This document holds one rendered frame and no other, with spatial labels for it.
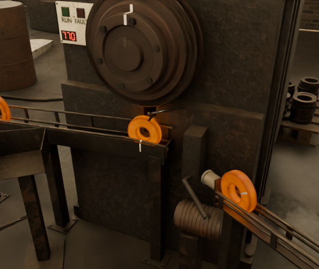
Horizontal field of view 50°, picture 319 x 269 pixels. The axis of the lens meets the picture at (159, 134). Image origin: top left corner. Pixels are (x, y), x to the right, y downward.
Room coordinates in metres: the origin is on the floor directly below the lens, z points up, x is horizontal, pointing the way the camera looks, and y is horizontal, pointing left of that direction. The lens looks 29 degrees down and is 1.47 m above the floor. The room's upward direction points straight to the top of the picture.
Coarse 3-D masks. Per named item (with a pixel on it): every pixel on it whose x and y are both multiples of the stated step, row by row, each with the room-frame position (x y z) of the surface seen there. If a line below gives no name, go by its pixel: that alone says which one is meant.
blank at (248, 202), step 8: (224, 176) 1.00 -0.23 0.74; (232, 176) 0.96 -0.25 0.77; (240, 176) 0.94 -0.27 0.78; (224, 184) 0.99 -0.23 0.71; (232, 184) 0.96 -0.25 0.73; (240, 184) 0.92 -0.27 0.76; (248, 184) 0.91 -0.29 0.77; (224, 192) 0.99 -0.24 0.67; (232, 192) 0.97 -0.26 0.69; (240, 192) 0.92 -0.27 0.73; (248, 192) 0.89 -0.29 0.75; (232, 200) 0.95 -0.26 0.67; (240, 200) 0.94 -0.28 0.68; (248, 200) 0.89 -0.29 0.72; (256, 200) 0.89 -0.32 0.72; (248, 208) 0.88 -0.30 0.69
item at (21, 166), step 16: (0, 144) 1.36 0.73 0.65; (16, 144) 1.38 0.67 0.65; (32, 144) 1.39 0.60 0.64; (48, 144) 1.39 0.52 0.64; (0, 160) 1.33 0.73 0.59; (16, 160) 1.32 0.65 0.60; (32, 160) 1.31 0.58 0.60; (0, 176) 1.20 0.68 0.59; (16, 176) 1.19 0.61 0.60; (32, 176) 1.28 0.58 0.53; (32, 192) 1.26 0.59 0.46; (32, 208) 1.26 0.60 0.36; (32, 224) 1.25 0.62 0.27; (64, 240) 1.40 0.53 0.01; (32, 256) 1.28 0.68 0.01; (48, 256) 1.26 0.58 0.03
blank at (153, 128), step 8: (136, 120) 1.33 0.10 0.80; (144, 120) 1.31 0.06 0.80; (152, 120) 1.31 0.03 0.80; (128, 128) 1.34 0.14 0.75; (136, 128) 1.33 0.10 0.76; (152, 128) 1.30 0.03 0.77; (160, 128) 1.31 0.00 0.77; (136, 136) 1.33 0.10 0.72; (152, 136) 1.30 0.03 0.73; (160, 136) 1.29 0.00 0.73
